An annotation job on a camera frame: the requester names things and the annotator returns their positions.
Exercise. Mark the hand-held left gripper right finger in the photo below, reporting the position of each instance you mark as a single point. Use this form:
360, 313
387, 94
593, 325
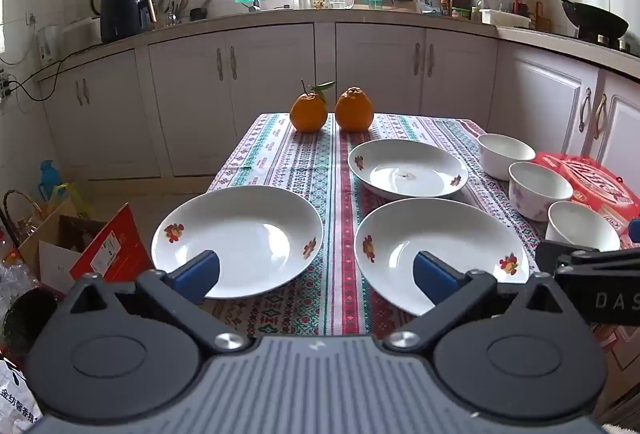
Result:
430, 274

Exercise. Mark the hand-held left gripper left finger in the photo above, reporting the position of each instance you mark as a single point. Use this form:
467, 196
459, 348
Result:
200, 271

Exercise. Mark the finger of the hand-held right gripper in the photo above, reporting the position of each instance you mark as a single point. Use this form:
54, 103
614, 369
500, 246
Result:
635, 231
550, 256

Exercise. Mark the white bowl faint floral print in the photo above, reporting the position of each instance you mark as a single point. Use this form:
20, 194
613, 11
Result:
575, 224

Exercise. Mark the white bowl pink floral print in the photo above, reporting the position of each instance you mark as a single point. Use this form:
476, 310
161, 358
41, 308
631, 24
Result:
530, 204

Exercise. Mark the plain white bowl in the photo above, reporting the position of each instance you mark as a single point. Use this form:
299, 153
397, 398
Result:
500, 164

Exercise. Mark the white floral plate with stain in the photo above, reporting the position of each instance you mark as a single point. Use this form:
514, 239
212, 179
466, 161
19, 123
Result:
390, 164

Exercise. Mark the red printed gift box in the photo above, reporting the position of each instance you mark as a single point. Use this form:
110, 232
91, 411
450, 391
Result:
595, 184

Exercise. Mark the red cardboard box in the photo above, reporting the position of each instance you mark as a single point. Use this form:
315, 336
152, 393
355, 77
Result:
115, 244

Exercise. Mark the patterned striped tablecloth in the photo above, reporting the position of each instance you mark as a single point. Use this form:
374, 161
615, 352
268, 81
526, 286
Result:
330, 174

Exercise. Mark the brown cardboard box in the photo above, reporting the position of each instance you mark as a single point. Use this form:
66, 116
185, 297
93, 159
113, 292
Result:
55, 259

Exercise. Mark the yellow plastic bag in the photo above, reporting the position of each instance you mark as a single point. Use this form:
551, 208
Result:
65, 196

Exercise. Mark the blue thermos jug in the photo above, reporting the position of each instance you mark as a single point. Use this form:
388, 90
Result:
49, 179

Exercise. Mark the wicker basket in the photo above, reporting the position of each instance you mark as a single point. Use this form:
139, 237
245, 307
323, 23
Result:
30, 221

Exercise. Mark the orange without leaf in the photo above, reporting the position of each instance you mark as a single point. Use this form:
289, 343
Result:
354, 112

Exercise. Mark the gas stove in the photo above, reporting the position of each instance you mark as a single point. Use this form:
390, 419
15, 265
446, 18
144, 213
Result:
620, 45

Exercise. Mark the clear plastic bag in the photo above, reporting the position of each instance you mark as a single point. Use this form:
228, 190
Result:
12, 279

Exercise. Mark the white kitchen cabinets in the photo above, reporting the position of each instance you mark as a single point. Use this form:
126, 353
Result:
190, 84

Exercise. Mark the orange with leaf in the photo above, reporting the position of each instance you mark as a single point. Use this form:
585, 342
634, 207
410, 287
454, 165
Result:
308, 114

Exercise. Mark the black wok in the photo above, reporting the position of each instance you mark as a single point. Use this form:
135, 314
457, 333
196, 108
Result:
595, 20

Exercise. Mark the white printed bag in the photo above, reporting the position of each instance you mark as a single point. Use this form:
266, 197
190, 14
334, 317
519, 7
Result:
15, 399

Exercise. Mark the white plastic tray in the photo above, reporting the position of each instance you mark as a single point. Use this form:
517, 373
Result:
505, 18

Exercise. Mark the red condiment bottle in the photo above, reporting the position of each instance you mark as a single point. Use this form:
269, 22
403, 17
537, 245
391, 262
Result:
520, 7

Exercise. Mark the utensil holder with utensils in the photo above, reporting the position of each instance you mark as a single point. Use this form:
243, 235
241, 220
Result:
172, 17

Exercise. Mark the black mortar with pestle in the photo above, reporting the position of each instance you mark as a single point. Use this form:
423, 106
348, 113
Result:
198, 13

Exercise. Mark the clear condiment bottle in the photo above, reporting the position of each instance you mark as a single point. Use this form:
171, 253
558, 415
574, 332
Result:
504, 0

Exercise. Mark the white rice cooker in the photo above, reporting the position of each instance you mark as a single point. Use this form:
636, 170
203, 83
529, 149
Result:
82, 34

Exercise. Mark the white power strip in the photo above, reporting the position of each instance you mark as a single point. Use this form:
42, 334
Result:
6, 87

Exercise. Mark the blue plastic packet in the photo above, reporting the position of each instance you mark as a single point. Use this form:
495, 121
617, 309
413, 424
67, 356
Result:
426, 5

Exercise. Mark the dark blue air fryer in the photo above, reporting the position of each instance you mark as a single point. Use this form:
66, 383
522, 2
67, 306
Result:
122, 12

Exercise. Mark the white electric kettle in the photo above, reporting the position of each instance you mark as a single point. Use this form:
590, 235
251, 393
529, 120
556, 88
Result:
49, 45

